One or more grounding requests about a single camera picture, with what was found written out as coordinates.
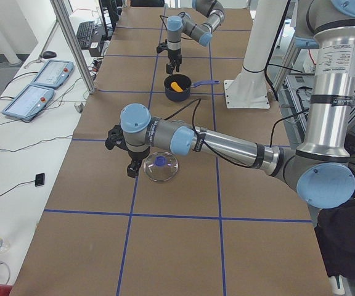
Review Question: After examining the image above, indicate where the black keyboard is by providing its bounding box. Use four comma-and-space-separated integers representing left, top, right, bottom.
76, 21, 94, 49

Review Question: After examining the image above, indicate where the dark blue saucepan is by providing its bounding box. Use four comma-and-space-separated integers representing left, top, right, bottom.
163, 74, 220, 102

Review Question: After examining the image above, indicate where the black computer mouse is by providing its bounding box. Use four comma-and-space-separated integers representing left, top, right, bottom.
42, 51, 57, 59

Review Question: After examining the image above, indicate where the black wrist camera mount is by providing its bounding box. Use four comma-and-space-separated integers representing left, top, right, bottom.
156, 39, 168, 54

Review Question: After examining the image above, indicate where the lower teach pendant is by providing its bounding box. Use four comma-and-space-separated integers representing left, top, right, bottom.
2, 84, 55, 122

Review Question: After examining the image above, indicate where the upper teach pendant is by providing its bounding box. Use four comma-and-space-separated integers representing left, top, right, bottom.
31, 59, 74, 89

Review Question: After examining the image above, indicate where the glass lid blue knob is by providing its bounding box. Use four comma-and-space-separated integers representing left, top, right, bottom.
143, 151, 179, 182

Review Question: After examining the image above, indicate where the teach pendant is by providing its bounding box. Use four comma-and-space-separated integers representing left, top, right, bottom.
2, 84, 55, 122
31, 59, 74, 89

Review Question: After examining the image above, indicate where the small black device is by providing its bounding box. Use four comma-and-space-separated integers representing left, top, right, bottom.
35, 173, 46, 187

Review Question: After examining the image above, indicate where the yellow toy corn cob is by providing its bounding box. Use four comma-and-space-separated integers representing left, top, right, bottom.
170, 81, 184, 93

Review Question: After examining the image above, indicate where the aluminium frame post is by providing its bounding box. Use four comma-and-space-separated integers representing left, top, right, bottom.
50, 0, 95, 94

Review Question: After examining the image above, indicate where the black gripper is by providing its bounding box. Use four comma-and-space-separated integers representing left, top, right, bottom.
127, 147, 150, 178
166, 48, 182, 75

